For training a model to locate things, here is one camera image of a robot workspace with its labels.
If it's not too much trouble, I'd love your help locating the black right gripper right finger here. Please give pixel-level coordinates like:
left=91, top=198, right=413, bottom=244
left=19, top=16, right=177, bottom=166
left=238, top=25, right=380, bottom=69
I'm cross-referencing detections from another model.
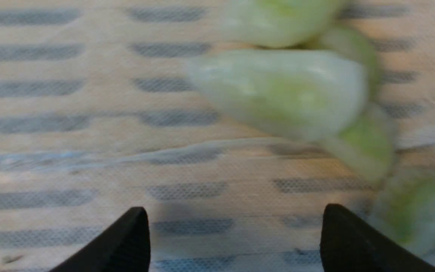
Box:
left=319, top=204, right=435, bottom=272

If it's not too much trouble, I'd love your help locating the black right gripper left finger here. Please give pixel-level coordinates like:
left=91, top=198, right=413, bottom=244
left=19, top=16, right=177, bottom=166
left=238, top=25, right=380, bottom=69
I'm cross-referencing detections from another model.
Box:
left=51, top=207, right=151, bottom=272

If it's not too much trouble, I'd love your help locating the pale green steamed dumpling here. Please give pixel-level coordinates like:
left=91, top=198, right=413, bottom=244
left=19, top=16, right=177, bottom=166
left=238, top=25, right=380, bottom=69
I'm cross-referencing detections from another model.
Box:
left=186, top=49, right=369, bottom=142

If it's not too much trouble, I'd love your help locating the white steamer liner cloth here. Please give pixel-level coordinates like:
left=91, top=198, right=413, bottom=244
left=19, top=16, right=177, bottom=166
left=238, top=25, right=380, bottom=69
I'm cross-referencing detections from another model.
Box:
left=0, top=0, right=435, bottom=272

